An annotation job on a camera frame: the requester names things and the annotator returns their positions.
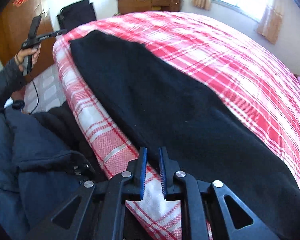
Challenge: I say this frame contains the black pants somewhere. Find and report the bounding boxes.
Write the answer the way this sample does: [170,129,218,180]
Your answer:
[70,30,300,239]

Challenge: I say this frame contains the person's left hand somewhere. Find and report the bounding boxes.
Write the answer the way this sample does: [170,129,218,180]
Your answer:
[14,44,42,72]

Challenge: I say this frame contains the brown wooden door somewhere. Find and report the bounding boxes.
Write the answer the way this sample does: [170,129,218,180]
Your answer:
[0,0,53,71]

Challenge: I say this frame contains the dark blue jacket torso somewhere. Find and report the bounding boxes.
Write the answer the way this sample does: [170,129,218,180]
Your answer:
[0,103,106,239]

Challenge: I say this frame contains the brown wooden desk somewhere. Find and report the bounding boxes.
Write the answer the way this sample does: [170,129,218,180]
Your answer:
[117,0,183,15]

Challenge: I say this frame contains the red white plaid bedspread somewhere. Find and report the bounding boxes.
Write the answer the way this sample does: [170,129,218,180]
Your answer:
[53,12,300,239]

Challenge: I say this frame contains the beige curtain right panel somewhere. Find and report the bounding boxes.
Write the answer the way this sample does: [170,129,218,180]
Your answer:
[257,0,285,44]

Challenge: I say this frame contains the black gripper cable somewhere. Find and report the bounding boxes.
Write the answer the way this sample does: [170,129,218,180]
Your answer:
[27,72,40,115]

